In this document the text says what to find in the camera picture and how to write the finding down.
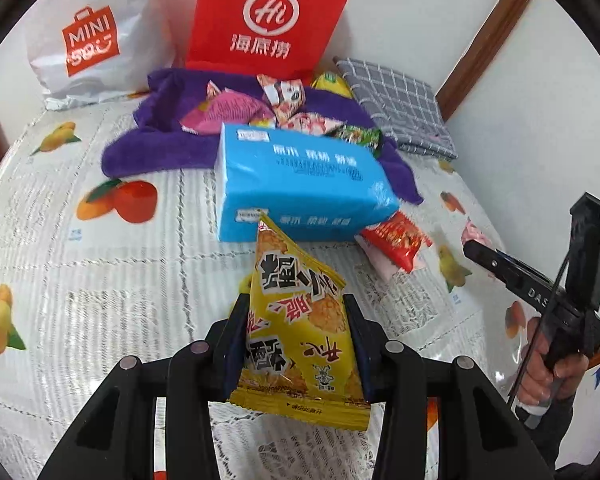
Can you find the yellow green snack bag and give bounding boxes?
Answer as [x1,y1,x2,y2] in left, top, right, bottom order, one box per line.
[311,72,354,99]

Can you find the person's right hand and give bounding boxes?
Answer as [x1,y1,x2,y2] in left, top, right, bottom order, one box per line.
[517,318,588,406]

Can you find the brown wooden door frame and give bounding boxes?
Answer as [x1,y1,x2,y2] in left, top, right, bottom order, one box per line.
[437,0,532,122]

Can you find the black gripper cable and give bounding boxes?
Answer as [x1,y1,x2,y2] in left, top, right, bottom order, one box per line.
[504,249,574,411]

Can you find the green snack packet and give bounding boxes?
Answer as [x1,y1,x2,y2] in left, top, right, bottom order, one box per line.
[328,125,382,158]

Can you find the pale pink snack packet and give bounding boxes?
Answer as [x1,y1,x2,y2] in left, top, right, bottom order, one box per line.
[354,235,406,283]

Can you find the pink candy packet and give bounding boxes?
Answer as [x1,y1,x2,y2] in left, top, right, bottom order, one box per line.
[460,219,494,249]

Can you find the grey checked folded cloth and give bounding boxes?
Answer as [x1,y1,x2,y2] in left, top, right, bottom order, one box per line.
[335,58,457,160]

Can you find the magenta snack packet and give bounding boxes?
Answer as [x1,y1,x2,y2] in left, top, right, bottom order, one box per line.
[180,80,276,136]

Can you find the purple towel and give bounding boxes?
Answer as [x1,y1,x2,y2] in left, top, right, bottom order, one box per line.
[102,68,424,205]

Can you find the white Miniso plastic bag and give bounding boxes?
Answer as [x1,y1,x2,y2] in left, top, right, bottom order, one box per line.
[26,0,176,110]

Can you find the yellow triangular snack bag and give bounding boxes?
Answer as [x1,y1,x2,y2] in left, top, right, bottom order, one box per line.
[230,216,370,431]

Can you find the panda print snack packet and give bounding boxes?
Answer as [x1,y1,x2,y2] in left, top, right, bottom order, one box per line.
[257,74,306,126]

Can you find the fruit print tablecloth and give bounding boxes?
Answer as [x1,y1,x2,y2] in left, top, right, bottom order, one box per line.
[0,101,531,479]

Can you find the blue tissue pack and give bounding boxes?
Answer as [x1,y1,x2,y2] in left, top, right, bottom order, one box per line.
[214,124,400,242]

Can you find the strawberry red white snack packet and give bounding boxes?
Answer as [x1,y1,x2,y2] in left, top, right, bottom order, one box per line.
[280,112,343,136]

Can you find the red Haidilao paper bag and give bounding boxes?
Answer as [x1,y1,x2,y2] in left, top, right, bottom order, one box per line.
[185,0,348,82]

